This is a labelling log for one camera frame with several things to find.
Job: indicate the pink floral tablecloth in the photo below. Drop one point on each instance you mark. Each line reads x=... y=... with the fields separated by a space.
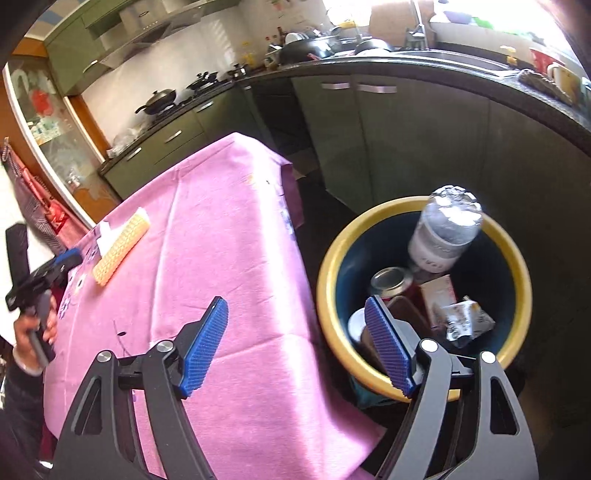
x=207 y=230

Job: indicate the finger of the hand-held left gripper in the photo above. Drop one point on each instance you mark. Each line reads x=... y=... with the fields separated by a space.
x=67 y=261

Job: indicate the person's left hand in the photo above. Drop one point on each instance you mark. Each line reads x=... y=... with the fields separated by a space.
x=50 y=323

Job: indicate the small black pot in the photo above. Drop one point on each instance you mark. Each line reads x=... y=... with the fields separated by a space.
x=238 y=71

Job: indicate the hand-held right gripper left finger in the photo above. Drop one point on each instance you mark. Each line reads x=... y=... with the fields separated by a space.
x=205 y=346

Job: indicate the red and white milk carton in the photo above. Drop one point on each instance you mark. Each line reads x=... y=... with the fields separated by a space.
x=438 y=295

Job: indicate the black lidded frying pan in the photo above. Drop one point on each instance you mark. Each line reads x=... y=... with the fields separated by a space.
x=203 y=81

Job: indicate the steel range hood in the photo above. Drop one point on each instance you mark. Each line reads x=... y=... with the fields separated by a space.
x=138 y=46

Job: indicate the person's left forearm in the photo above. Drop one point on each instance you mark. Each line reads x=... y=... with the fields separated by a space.
x=21 y=406

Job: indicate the green lower cabinets with drawers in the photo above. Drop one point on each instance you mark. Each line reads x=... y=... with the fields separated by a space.
x=184 y=129

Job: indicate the red checked apron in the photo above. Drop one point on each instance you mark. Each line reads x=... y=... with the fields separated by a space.
x=41 y=207

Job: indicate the large black wok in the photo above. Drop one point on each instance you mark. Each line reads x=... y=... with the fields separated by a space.
x=307 y=50

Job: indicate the white-lid jar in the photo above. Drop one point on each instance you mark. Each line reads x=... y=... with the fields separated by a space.
x=356 y=325

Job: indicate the red and white mug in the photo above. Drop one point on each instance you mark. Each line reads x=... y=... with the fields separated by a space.
x=545 y=60

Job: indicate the green upper cabinet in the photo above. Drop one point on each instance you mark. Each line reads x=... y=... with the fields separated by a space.
x=138 y=11
x=74 y=50

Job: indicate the white paper napkin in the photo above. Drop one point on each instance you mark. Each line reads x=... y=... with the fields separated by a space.
x=105 y=235

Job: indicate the white plastic bag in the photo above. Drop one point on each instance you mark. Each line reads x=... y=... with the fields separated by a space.
x=122 y=141

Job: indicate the foil wrapper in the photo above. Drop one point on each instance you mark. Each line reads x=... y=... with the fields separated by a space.
x=466 y=323

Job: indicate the dish rack with plates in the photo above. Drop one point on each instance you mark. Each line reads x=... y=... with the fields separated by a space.
x=298 y=38

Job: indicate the orange foam net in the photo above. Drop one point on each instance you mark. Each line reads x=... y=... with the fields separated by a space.
x=120 y=249

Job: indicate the red drink can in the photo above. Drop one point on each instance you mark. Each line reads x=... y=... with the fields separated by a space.
x=390 y=281

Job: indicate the yellow-rimmed blue bin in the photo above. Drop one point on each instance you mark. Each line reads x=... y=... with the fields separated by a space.
x=353 y=267

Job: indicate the gas stove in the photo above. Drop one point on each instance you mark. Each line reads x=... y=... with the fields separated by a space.
x=184 y=104

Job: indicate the bright window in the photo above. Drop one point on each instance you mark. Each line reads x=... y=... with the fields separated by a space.
x=461 y=14

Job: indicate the clear plastic water bottle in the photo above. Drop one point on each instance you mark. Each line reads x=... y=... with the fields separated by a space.
x=443 y=230

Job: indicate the green cabinets under sink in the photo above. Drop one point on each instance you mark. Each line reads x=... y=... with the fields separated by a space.
x=415 y=138

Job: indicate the black lidded wok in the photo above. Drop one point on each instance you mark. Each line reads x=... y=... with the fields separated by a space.
x=159 y=99

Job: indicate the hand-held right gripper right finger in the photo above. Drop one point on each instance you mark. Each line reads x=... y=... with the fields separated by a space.
x=388 y=350

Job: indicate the steel sink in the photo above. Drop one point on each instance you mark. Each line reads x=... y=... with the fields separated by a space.
x=455 y=59

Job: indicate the glass sliding door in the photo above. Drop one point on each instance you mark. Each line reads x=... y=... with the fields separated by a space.
x=55 y=138

